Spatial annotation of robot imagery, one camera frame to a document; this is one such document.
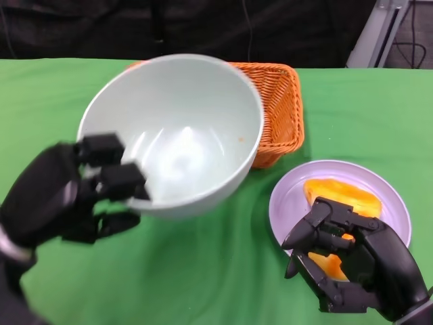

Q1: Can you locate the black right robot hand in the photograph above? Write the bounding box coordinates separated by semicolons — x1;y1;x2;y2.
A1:
281;196;430;321

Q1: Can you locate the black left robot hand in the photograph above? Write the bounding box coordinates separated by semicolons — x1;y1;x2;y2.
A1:
0;133;152;253

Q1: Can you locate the round orange-striped bread with hole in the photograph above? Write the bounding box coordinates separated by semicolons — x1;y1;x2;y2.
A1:
308;233;356;282

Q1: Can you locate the oval orange-striped bread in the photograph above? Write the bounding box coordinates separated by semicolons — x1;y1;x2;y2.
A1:
303;178;383;217

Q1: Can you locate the grey-green bowl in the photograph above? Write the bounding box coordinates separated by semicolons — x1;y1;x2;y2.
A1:
76;53;265;220

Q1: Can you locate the lilac round plate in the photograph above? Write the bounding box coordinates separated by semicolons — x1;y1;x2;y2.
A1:
269;159;413;251

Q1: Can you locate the orange wicker basket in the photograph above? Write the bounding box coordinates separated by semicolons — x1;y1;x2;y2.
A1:
127;60;305;169

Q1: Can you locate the black backdrop curtain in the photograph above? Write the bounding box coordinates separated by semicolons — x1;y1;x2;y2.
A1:
0;0;378;68

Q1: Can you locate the green tablecloth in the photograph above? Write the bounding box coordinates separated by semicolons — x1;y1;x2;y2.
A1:
0;57;433;325

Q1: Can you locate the aluminium frame post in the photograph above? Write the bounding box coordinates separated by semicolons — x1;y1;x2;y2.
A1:
344;0;415;68

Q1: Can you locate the black looped floor cable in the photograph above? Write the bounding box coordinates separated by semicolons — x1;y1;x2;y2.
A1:
394;0;433;70

